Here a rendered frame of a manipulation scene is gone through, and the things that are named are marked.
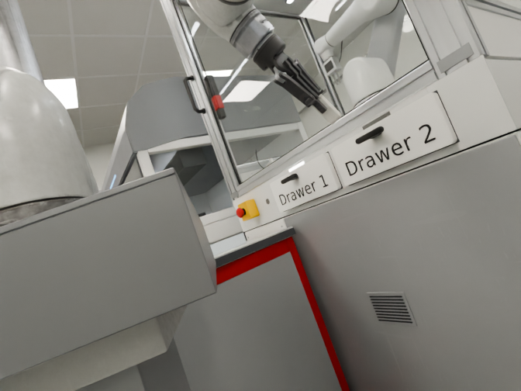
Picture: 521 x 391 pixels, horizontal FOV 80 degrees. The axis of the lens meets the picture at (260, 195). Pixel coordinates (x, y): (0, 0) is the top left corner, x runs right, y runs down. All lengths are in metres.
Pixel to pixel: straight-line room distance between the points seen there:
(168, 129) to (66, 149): 1.33
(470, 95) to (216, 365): 0.84
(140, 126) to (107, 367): 1.50
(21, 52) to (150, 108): 1.06
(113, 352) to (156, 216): 0.13
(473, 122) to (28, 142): 0.71
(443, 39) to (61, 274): 0.71
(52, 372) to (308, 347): 0.84
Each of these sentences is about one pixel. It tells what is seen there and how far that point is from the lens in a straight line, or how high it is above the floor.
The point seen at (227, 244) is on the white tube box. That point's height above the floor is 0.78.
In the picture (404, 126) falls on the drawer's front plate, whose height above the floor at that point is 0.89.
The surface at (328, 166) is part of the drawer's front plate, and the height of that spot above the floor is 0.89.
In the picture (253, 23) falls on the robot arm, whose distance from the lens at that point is 0.74.
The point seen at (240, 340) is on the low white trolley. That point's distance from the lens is 0.95.
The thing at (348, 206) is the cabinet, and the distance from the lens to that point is 0.90.
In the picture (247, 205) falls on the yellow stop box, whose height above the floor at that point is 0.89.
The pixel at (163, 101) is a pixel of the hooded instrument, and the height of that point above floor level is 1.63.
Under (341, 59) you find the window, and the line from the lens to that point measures 0.89.
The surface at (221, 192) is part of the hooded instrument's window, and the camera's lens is 1.77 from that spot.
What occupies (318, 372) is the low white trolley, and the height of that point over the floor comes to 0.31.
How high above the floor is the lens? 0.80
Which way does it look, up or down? 5 degrees up
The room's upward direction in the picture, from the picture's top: 20 degrees counter-clockwise
